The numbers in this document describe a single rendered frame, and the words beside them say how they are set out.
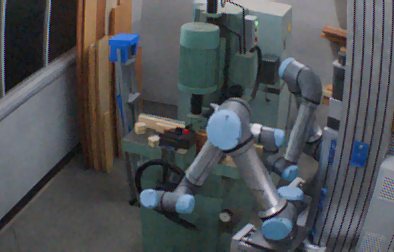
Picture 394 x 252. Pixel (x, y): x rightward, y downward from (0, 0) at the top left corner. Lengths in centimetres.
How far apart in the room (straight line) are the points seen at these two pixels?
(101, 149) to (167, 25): 150
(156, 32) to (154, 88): 57
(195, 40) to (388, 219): 125
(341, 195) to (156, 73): 344
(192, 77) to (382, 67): 105
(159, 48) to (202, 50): 274
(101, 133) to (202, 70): 173
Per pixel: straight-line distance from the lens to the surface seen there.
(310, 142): 255
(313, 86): 225
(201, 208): 272
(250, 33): 277
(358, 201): 216
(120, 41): 344
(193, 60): 252
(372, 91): 196
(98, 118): 408
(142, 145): 270
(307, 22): 476
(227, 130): 183
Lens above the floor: 213
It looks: 25 degrees down
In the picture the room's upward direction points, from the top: 3 degrees clockwise
